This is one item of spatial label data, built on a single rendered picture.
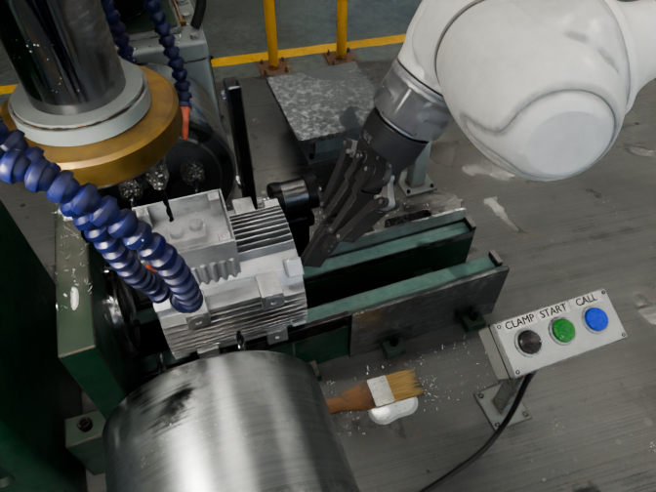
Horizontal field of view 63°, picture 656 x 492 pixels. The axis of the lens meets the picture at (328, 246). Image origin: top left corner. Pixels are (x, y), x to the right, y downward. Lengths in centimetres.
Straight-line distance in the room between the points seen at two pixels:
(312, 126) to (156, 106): 69
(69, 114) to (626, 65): 46
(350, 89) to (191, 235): 74
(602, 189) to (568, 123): 100
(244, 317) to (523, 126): 47
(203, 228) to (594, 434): 69
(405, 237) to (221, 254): 41
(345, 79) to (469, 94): 97
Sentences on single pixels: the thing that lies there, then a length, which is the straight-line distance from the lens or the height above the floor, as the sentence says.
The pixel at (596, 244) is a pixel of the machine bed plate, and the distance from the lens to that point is 126.
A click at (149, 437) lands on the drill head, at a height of 115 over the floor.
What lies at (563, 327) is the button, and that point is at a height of 107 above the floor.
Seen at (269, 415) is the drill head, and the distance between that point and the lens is 54.
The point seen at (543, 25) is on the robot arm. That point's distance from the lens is 44.
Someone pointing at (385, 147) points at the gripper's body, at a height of 127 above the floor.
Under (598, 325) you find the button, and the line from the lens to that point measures 77.
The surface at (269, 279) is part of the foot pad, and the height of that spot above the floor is 107.
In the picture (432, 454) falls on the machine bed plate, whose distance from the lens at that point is 91.
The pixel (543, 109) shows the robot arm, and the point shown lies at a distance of 39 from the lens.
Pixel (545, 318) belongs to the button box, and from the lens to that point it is 74.
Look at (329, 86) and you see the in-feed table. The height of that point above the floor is 92.
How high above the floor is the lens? 164
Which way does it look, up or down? 49 degrees down
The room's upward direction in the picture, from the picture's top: straight up
